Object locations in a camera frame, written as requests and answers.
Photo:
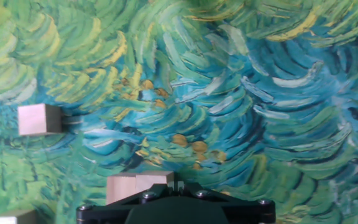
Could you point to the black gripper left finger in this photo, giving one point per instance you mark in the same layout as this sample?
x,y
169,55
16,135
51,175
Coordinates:
x,y
110,214

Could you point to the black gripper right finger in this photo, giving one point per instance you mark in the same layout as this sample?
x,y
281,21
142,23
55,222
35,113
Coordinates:
x,y
247,213

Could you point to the small wooden cube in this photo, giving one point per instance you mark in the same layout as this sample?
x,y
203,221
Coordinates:
x,y
36,119
11,217
151,180
120,188

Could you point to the painted landscape cloth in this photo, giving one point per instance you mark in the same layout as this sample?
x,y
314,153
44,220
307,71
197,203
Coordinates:
x,y
228,93

